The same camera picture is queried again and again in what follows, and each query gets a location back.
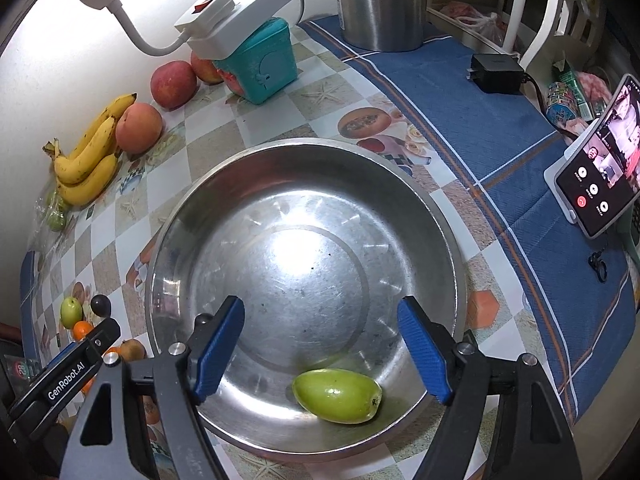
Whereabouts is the red peach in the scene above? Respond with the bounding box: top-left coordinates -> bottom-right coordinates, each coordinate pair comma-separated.
151,60 -> 198,111
190,52 -> 223,85

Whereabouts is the blue striped cloth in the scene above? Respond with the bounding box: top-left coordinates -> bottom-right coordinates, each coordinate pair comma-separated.
297,12 -> 631,423

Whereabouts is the white power strip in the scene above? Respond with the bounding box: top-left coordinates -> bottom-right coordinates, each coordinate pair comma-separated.
173,0 -> 307,60

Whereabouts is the pink plastic bag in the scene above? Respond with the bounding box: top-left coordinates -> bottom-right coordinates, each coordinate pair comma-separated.
440,0 -> 506,46

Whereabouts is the large steel bowl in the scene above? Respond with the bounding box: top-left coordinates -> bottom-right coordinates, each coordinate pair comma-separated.
144,138 -> 468,463

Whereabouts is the brown kiwi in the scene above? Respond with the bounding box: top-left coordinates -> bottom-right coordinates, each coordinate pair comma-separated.
120,338 -> 147,362

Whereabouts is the green packet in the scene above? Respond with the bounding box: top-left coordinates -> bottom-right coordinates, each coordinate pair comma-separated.
552,60 -> 606,116

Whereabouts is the teal plastic box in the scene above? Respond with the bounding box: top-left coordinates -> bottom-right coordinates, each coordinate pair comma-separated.
212,17 -> 298,106

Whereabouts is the black adapter cable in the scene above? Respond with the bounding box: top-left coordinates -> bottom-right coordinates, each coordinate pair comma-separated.
520,73 -> 576,136

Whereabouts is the white plastic rack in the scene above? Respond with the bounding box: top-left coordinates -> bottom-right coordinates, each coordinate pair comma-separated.
425,0 -> 608,73

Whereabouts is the orange peach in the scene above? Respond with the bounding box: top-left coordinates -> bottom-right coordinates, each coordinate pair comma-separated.
115,102 -> 164,155

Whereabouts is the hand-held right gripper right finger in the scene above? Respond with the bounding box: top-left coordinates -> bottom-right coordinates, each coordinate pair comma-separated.
396,296 -> 583,480

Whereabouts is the blue patterned can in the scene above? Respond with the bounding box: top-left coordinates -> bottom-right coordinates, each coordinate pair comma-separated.
545,82 -> 588,126

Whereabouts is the black power adapter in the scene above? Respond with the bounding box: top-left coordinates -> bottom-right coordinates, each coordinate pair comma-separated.
467,53 -> 525,94

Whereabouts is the yellow banana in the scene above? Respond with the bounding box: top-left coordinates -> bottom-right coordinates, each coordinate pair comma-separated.
42,116 -> 118,185
57,154 -> 121,207
67,92 -> 138,161

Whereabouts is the checkered printed tablecloth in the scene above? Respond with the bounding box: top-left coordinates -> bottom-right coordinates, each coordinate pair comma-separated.
20,20 -> 551,480

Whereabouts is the dark packet with round label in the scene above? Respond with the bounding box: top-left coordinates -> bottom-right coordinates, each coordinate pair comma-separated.
0,355 -> 41,396

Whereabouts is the smartphone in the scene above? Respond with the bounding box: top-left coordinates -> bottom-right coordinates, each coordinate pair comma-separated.
555,74 -> 640,239

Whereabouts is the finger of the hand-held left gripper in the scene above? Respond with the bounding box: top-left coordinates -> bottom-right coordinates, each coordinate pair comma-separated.
49,317 -> 122,367

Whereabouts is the steel electric kettle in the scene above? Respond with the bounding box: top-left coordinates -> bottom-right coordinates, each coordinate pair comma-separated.
330,0 -> 430,52

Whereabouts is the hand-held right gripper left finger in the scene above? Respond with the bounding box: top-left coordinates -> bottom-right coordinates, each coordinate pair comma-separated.
60,296 -> 246,480

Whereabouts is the green jujube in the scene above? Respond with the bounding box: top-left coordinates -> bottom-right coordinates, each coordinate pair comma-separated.
291,368 -> 384,425
60,297 -> 84,330

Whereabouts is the clear bag of green fruit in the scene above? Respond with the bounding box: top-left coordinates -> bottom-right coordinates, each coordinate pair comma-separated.
27,187 -> 76,256

